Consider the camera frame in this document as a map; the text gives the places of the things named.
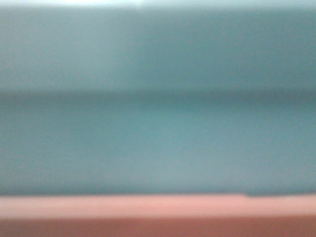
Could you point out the light blue plastic box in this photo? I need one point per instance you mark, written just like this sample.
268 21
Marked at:
98 100

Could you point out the pink plastic box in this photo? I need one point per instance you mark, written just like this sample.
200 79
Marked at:
158 216

